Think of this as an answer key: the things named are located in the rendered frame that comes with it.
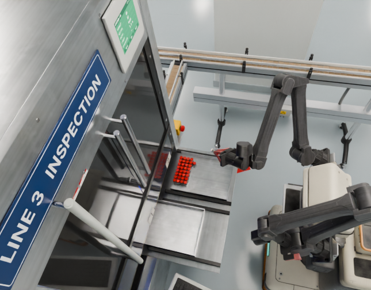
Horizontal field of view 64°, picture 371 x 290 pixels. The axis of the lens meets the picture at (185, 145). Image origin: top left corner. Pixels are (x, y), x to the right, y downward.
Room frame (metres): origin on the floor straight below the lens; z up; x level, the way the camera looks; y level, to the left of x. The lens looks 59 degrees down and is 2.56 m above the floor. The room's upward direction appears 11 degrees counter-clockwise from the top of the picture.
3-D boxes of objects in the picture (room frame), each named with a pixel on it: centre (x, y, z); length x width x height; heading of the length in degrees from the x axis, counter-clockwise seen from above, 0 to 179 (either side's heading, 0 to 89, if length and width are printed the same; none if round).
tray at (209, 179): (0.78, -0.07, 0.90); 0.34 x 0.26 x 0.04; 66
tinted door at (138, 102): (0.78, 0.16, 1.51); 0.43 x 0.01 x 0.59; 157
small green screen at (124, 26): (0.84, 0.11, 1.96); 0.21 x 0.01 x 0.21; 157
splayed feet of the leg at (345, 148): (1.23, -1.45, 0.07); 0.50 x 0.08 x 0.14; 157
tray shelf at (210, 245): (0.64, 0.03, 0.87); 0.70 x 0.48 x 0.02; 157
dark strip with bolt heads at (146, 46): (0.96, 0.08, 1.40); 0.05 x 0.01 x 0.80; 157
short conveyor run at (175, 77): (1.42, 0.06, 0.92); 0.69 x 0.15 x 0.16; 157
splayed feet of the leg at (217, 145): (1.68, -0.40, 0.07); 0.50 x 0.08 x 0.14; 157
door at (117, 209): (0.37, 0.34, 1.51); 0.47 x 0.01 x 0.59; 157
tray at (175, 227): (0.51, 0.16, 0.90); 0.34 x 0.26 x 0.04; 67
